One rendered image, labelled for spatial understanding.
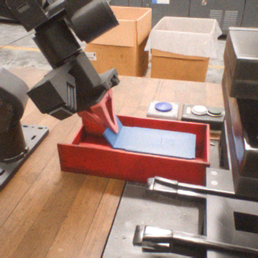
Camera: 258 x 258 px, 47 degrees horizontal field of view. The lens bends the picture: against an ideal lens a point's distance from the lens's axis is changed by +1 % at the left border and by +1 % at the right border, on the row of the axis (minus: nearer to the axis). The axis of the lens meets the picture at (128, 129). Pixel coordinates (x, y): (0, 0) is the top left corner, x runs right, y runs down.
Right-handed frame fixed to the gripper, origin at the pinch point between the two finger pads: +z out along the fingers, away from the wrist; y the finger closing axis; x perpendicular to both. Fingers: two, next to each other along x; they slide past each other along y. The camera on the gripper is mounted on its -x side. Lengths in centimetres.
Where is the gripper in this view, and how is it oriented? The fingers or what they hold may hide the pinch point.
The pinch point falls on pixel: (113, 129)
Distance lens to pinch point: 52.1
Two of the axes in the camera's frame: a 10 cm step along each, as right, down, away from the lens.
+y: 8.5, -3.2, -4.3
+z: 4.9, 7.8, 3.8
